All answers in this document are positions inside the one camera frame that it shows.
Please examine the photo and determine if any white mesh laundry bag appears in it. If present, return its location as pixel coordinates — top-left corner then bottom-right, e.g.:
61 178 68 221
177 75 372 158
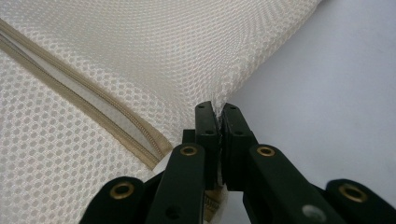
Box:
0 0 325 224

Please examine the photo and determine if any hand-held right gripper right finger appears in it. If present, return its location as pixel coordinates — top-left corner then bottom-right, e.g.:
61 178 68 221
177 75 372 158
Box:
220 103 260 192

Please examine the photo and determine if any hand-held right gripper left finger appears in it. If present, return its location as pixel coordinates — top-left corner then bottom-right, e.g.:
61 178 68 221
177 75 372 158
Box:
182 101 222 191

